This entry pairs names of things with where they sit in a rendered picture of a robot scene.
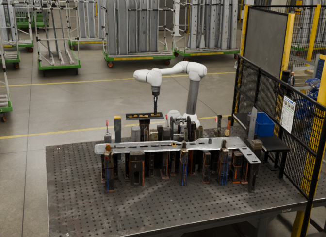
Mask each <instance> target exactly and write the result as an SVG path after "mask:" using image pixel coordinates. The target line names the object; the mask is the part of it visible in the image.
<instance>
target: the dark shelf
mask: <svg viewBox="0 0 326 237"><path fill-rule="evenodd" d="M247 115H249V113H233V116H234V117H235V118H236V119H237V120H238V121H239V122H240V123H241V124H242V126H243V127H244V128H245V129H246V126H247V125H246V123H247ZM258 139H259V140H260V141H261V142H262V147H263V148H264V150H265V151H266V152H267V153H269V152H290V150H291V149H290V148H289V147H288V146H287V145H286V144H285V143H284V142H283V141H282V140H281V139H280V138H279V137H277V136H276V135H275V134H274V133H273V136H258V137H257V140H258Z"/></svg>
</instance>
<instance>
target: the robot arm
mask: <svg viewBox="0 0 326 237"><path fill-rule="evenodd" d="M175 73H185V74H188V75H189V78H190V85H189V92H188V100H187V107H186V113H184V114H183V116H182V115H180V112H179V111H177V110H170V111H169V112H168V114H167V115H168V124H169V125H170V117H171V116H172V117H173V118H187V116H190V117H191V121H194V122H195V123H196V128H197V127H199V126H200V122H199V120H197V115H196V114H195V111H196V102H197V95H198V89H199V81H200V80H201V78H202V77H204V76H206V74H207V68H206V67H205V66H204V65H203V64H200V63H196V62H187V61H182V62H179V63H177V64H176V65H175V66H174V67H172V68H167V69H157V68H154V69H152V70H150V71H149V70H137V71H135V72H134V75H133V76H134V78H135V80H137V81H139V82H143V83H150V84H151V91H152V95H153V96H154V97H153V98H154V107H153V108H154V115H156V114H157V107H158V106H157V100H158V95H159V94H160V90H161V82H162V75H169V74H175ZM169 128H170V126H169ZM177 133H178V126H177V125H175V124H174V134H177Z"/></svg>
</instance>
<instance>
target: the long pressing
mask: <svg viewBox="0 0 326 237"><path fill-rule="evenodd" d="M211 139H212V143H211V144H209V143H208V140H209V138H199V139H197V140H196V141H193V142H186V147H187V149H188V150H203V151H210V150H220V147H221V142H222V139H225V140H226V148H227V149H228V150H229V149H238V148H244V147H247V145H246V144H245V143H244V142H243V141H242V140H241V139H240V138H239V137H216V138H211ZM173 142H175V144H182V142H177V141H174V140H165V141H144V142H123V143H109V144H110V145H111V148H113V149H112V150H113V154H120V153H130V151H144V152H165V151H180V148H181V145H179V146H176V147H172V146H161V145H171V143H173ZM199 143H204V144H199ZM106 144H108V143H103V144H96V145H95V148H94V154H97V155H101V154H104V150H105V148H106ZM190 144H195V145H190ZM114 145H116V148H114ZM154 145H159V146H158V147H152V146H154ZM134 146H136V148H129V147H134ZM140 146H148V147H140ZM117 147H125V148H120V149H118V148H117Z"/></svg>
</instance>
